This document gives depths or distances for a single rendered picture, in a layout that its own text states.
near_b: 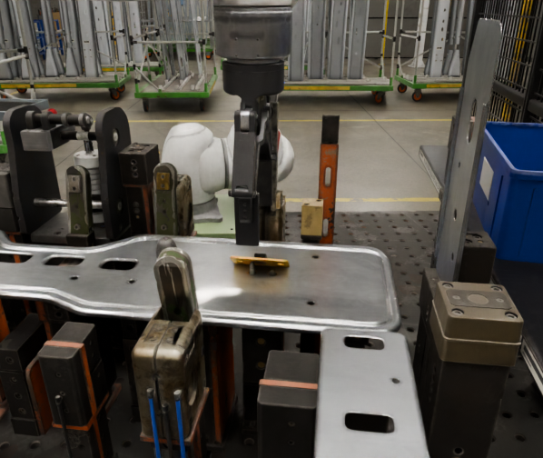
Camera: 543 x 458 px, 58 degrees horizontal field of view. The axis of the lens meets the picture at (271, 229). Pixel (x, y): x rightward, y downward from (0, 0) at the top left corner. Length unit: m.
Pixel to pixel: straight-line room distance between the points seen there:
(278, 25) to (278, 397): 0.40
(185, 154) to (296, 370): 0.96
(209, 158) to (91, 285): 0.79
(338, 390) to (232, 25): 0.40
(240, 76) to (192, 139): 0.85
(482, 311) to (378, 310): 0.14
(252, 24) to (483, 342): 0.42
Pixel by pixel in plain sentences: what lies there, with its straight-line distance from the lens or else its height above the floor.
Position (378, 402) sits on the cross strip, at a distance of 0.52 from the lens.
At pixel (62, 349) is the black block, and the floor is 0.99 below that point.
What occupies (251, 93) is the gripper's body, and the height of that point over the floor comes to 1.26.
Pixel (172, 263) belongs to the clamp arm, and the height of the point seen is 1.11.
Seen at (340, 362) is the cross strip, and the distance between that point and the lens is 0.56.
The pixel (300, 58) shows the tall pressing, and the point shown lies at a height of 0.62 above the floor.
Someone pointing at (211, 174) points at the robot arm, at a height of 0.91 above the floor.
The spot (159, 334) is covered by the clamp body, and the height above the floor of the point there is 1.04.
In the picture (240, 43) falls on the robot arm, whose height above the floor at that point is 1.32.
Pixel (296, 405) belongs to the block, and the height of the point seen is 0.98.
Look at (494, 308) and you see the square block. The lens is 0.58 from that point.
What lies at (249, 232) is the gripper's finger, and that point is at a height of 1.10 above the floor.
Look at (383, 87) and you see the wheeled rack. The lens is 7.60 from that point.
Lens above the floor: 1.35
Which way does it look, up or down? 24 degrees down
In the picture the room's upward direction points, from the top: straight up
